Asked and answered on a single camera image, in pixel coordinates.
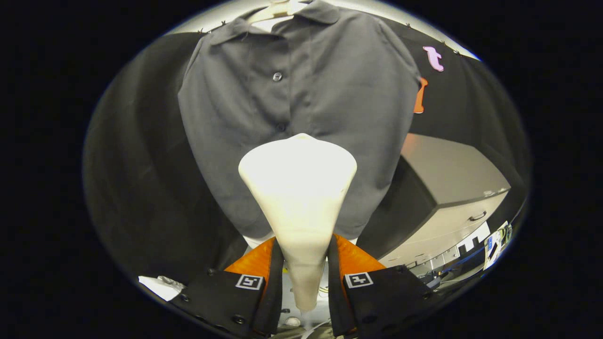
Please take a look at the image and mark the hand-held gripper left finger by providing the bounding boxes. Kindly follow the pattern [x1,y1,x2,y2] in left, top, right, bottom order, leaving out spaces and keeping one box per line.
[171,235,285,338]

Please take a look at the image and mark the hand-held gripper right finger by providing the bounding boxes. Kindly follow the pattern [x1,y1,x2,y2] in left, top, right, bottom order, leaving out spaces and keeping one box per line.
[328,233,443,338]

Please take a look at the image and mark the white garment steamer head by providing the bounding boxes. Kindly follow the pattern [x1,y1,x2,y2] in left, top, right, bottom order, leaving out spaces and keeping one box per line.
[238,133,358,312]

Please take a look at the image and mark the grey button-up shirt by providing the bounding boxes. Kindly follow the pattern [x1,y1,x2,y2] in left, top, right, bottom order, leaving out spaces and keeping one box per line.
[178,0,421,242]

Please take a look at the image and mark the cream steamer hanger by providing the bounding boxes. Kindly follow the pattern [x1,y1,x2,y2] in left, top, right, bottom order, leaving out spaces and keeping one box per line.
[247,0,311,24]

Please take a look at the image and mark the white crumpled paper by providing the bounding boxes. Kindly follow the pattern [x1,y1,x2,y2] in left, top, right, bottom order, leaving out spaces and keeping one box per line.
[138,275,187,302]

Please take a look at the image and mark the grey cabinet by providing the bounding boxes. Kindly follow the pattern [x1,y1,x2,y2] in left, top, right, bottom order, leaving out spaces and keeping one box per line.
[377,133,512,270]

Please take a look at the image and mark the white board inside shirt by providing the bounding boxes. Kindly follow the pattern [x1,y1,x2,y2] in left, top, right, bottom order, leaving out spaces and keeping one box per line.
[253,15,296,33]

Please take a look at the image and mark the cluttered electronics and cables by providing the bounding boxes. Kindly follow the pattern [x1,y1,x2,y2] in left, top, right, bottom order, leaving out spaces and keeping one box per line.
[483,220,513,271]

